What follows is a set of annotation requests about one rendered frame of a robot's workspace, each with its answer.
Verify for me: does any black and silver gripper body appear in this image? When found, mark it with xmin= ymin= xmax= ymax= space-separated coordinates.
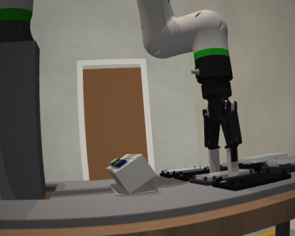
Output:
xmin=201 ymin=80 xmax=232 ymax=117

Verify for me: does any grey control panel with coloured keys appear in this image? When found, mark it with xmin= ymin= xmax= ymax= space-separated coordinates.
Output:
xmin=107 ymin=154 xmax=158 ymax=196

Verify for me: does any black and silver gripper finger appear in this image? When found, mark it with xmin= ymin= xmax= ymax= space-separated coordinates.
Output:
xmin=213 ymin=100 xmax=242 ymax=177
xmin=203 ymin=107 xmax=221 ymax=173

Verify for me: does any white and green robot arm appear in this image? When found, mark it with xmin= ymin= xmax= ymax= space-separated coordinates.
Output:
xmin=0 ymin=0 xmax=233 ymax=84

